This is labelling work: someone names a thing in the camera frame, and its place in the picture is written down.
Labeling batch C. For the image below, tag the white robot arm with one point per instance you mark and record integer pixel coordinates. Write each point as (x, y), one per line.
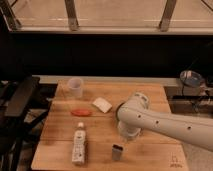
(135, 115)

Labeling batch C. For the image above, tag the white sponge block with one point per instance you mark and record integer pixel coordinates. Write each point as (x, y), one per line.
(102, 104)

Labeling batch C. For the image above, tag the green bowl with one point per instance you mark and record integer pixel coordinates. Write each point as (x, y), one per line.
(117, 109)

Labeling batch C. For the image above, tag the clear plastic cup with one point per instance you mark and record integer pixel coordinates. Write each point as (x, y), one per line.
(75, 86)

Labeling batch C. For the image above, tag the orange carrot toy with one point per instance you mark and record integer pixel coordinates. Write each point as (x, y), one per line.
(81, 112)

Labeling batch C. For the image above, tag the white plastic bottle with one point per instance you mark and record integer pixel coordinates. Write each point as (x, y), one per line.
(79, 140)

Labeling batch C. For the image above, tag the round blue dish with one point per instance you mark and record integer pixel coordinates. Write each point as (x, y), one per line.
(191, 78)

